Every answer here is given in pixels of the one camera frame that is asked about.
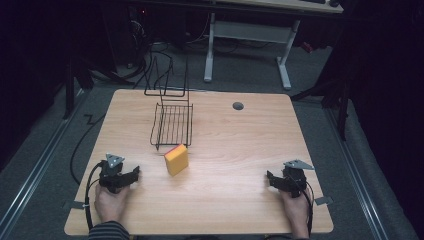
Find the white desk with metal legs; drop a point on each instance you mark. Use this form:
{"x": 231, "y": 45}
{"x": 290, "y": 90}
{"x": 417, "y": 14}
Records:
{"x": 253, "y": 31}

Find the person's left hand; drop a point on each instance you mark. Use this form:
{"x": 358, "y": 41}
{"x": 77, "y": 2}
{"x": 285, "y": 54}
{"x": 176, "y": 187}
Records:
{"x": 110, "y": 203}

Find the metal floor rail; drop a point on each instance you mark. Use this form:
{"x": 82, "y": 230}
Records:
{"x": 36, "y": 166}
{"x": 356, "y": 173}

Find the yellow sponge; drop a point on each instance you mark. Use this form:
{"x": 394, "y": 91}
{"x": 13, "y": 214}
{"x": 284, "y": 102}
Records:
{"x": 176, "y": 159}

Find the black stand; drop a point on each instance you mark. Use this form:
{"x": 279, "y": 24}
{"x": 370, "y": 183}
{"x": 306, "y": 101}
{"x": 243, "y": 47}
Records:
{"x": 336, "y": 96}
{"x": 70, "y": 93}

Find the person's right hand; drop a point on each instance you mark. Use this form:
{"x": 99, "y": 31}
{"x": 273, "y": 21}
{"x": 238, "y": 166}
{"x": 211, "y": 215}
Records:
{"x": 296, "y": 210}

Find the small red object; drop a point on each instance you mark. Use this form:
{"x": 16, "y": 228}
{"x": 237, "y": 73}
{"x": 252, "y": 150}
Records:
{"x": 307, "y": 47}

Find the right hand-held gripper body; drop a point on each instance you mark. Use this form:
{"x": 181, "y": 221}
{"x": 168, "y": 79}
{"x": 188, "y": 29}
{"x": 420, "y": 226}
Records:
{"x": 294, "y": 176}

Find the grey metal table bracket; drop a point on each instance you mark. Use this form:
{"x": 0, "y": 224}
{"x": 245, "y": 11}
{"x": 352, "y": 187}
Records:
{"x": 324, "y": 200}
{"x": 74, "y": 204}

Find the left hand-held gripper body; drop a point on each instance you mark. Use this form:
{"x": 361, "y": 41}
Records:
{"x": 111, "y": 171}

